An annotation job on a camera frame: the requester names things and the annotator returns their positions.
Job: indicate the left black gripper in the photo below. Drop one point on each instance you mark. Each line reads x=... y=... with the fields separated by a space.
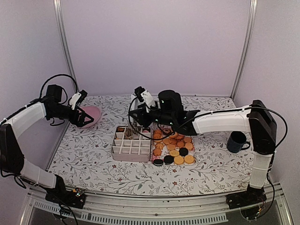
x=79 y=122

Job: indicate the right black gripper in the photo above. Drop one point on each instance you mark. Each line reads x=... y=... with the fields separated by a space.
x=141 y=116

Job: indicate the metal serving tongs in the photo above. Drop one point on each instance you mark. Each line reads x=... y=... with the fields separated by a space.
x=131 y=130

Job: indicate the orange swirl cookie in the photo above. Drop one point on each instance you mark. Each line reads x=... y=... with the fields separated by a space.
x=121 y=129

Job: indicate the pink divided cookie tin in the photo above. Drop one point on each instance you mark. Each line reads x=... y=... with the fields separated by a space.
x=136 y=150

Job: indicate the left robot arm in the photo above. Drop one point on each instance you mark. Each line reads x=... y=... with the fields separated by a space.
x=12 y=159

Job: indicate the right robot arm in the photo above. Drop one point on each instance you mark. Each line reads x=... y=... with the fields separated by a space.
x=254 y=119

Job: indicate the pink plate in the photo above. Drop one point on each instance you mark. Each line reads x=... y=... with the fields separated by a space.
x=94 y=112

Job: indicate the chocolate sprinkle donut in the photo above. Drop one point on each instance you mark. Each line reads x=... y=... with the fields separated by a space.
x=167 y=131

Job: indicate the floral tablecloth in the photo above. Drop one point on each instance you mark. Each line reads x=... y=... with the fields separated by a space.
x=83 y=159

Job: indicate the floral cookie tray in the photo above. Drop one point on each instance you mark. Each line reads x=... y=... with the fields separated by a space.
x=173 y=144

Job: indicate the black sandwich cookie left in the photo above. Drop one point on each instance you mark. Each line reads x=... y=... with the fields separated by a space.
x=158 y=162

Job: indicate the black sandwich cookie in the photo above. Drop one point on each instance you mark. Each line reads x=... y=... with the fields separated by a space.
x=158 y=162
x=168 y=159

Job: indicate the black sandwich cookie right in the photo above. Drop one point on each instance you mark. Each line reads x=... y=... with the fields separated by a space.
x=168 y=159

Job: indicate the yellow round biscuit left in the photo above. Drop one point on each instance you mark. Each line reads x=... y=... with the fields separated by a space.
x=178 y=160

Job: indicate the yellow round biscuit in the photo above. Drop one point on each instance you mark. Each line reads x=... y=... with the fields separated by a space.
x=189 y=159
x=178 y=160

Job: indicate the yellow round biscuit right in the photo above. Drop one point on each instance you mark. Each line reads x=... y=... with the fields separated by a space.
x=189 y=159

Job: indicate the dark blue mug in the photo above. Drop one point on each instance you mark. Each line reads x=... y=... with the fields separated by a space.
x=237 y=142

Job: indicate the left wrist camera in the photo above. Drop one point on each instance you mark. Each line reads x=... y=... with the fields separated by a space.
x=77 y=98

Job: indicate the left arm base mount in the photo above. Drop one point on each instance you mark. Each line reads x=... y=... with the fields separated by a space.
x=65 y=197

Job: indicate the front aluminium rail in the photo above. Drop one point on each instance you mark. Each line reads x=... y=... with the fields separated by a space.
x=116 y=209

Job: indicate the left aluminium frame post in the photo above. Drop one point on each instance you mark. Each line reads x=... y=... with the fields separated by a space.
x=64 y=42

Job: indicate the aluminium frame post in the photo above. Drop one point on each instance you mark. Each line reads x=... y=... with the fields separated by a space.
x=244 y=52
x=64 y=42

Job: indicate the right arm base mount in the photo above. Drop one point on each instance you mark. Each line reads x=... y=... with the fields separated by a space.
x=246 y=198

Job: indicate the right aluminium frame post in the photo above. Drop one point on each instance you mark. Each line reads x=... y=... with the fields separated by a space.
x=244 y=52

